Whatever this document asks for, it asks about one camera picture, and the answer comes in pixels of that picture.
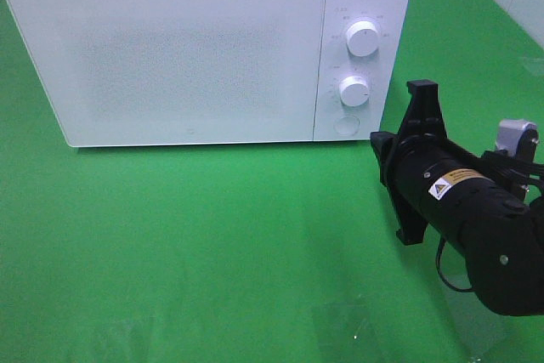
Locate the white round knob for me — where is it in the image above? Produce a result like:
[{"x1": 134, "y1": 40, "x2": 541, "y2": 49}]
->
[
  {"x1": 345, "y1": 20, "x2": 380, "y2": 57},
  {"x1": 338, "y1": 76, "x2": 370, "y2": 107}
]

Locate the round door release button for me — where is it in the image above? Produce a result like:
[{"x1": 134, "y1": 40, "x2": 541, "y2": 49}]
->
[{"x1": 334, "y1": 116, "x2": 360, "y2": 136}]

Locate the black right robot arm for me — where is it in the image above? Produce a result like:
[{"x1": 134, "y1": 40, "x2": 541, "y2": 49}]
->
[{"x1": 371, "y1": 79, "x2": 543, "y2": 316}]

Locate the lower white round knob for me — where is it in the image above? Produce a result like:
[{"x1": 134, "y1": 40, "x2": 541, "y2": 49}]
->
[{"x1": 338, "y1": 76, "x2": 370, "y2": 107}]

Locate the upper white round knob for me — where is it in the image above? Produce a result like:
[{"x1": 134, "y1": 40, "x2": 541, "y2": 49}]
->
[{"x1": 345, "y1": 20, "x2": 380, "y2": 57}]

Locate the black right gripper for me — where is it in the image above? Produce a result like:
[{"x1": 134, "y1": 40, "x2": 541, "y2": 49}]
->
[{"x1": 370, "y1": 79, "x2": 447, "y2": 246}]

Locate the white microwave door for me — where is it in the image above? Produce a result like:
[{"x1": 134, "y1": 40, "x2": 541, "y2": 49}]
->
[{"x1": 8, "y1": 0, "x2": 324, "y2": 147}]

